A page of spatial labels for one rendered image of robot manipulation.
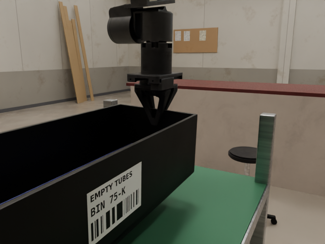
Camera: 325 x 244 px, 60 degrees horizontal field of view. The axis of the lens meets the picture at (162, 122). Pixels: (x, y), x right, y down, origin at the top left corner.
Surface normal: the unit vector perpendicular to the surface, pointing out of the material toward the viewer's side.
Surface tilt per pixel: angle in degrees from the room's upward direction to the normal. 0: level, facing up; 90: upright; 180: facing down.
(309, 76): 90
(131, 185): 92
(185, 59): 90
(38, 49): 90
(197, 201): 0
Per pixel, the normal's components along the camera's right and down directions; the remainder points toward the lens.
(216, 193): 0.00, -0.97
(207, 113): -0.50, 0.19
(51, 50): 0.87, 0.11
